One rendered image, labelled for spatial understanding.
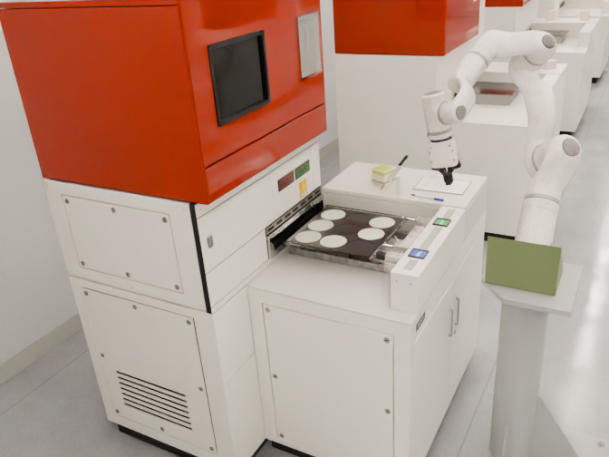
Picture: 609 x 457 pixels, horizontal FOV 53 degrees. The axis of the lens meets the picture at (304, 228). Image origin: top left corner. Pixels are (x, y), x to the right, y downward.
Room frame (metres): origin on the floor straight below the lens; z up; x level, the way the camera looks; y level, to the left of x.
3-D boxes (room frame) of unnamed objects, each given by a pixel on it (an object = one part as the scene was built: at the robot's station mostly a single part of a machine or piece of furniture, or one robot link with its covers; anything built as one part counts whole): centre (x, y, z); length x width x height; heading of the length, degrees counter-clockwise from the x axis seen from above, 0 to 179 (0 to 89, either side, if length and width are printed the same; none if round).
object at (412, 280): (1.88, -0.44, 0.89); 0.55 x 0.09 x 0.14; 149
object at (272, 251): (2.22, 0.03, 0.89); 0.44 x 0.02 x 0.10; 149
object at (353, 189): (2.41, -0.44, 0.89); 0.62 x 0.35 x 0.14; 59
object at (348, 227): (2.12, -0.16, 0.90); 0.34 x 0.34 x 0.01; 59
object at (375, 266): (1.99, -0.15, 0.84); 0.50 x 0.02 x 0.03; 59
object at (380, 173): (2.42, -0.35, 1.00); 0.07 x 0.07 x 0.07; 39
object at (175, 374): (2.25, 0.42, 0.41); 0.82 x 0.71 x 0.82; 149
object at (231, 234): (2.07, 0.13, 1.02); 0.82 x 0.03 x 0.40; 149
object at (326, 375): (2.14, -0.29, 0.41); 0.97 x 0.64 x 0.82; 149
